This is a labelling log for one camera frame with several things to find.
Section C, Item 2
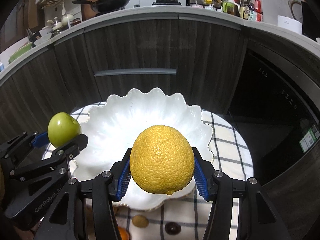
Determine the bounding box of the orange mandarin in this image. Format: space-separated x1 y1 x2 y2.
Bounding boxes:
118 226 130 240

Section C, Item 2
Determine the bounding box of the dark cherry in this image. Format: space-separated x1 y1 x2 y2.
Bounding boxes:
164 222 181 235

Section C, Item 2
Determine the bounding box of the yellow lemon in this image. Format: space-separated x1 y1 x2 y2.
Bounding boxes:
130 125 195 195

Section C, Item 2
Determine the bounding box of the white scalloped bowl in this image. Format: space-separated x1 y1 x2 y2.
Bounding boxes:
71 88 214 211

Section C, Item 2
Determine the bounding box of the green basin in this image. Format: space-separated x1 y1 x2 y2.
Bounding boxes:
8 42 33 64

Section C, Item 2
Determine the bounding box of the black dishwasher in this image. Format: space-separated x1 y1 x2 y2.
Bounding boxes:
228 49 319 174

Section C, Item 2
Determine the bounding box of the white teapot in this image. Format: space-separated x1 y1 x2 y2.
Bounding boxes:
61 14 74 26

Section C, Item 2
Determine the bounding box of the black wok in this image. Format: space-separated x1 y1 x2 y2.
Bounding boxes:
72 0 130 14

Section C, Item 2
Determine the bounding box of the gas stove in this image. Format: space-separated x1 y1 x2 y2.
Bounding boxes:
152 2 182 6

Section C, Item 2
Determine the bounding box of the white box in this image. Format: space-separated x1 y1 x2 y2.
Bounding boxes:
277 15 302 34

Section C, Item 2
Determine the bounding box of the red label bottle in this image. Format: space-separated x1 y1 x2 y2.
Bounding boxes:
251 0 263 22

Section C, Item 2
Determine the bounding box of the dark soy sauce bottle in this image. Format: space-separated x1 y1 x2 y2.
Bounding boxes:
243 0 251 20

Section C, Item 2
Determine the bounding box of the green lid jug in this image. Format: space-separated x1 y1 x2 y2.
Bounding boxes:
222 0 240 17

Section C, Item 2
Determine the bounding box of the black microwave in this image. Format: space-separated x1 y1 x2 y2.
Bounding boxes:
302 1 320 41

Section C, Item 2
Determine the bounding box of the grey drawer handle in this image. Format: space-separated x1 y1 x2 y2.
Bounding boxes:
94 68 177 77

